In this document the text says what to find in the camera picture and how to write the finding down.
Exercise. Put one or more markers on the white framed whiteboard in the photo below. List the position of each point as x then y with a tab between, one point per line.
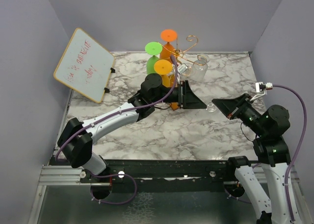
85	66

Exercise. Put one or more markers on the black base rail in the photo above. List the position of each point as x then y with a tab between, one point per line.
164	176

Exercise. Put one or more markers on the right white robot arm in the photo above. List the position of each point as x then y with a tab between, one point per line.
277	206

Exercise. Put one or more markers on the yellow plastic goblet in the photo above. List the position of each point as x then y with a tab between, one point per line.
163	68

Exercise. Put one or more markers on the green plastic goblet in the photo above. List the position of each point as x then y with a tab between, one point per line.
153	49

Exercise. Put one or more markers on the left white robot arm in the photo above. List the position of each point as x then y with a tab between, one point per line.
78	137

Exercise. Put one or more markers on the gold wire wine glass rack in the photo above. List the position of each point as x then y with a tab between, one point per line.
179	54

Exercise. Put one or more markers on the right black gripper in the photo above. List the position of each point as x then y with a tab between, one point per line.
232	107

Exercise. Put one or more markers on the clear round wine glass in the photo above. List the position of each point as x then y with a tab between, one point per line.
191	71

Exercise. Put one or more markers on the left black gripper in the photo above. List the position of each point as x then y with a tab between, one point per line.
186	98

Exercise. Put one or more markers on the orange plastic goblet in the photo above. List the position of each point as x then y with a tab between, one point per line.
168	36

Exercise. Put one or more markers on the clear patterned stemmed glass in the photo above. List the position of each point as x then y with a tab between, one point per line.
199	68

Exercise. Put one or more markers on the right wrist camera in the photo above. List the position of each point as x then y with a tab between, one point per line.
261	90

